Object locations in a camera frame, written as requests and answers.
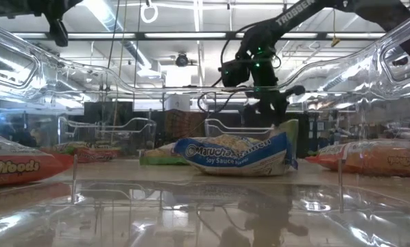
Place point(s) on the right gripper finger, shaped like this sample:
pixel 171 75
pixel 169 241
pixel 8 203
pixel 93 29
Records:
pixel 264 109
pixel 278 111

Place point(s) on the blue Maruchan ramen packet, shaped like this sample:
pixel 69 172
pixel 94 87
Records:
pixel 225 161

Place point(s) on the orange Saucy Noods packet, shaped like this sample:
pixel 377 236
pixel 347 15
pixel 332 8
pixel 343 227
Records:
pixel 16 168
pixel 369 161

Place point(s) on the red white snack packet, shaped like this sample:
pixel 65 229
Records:
pixel 92 154

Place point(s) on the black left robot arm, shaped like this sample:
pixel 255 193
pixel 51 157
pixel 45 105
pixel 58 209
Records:
pixel 58 31

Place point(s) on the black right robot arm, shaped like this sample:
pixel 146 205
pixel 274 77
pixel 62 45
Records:
pixel 294 15

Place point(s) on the row of green ramen packets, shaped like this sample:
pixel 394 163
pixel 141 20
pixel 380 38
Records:
pixel 222 130

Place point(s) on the black overhead crossbar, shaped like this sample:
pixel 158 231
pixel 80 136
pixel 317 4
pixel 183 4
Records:
pixel 230 35

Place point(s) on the cluttered background shelf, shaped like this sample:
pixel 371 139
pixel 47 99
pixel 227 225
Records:
pixel 332 137

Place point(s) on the yellow hanging tag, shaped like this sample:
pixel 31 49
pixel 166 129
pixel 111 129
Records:
pixel 335 42

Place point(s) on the person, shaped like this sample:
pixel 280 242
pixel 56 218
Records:
pixel 184 123

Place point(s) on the white box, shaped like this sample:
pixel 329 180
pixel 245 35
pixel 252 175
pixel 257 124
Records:
pixel 177 102

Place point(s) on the clear plastic bin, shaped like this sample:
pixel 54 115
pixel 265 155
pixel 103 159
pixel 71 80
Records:
pixel 205 206
pixel 146 137

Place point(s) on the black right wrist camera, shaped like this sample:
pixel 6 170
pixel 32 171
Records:
pixel 234 73

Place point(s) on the black overhead camera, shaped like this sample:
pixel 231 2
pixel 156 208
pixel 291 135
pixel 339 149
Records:
pixel 182 60

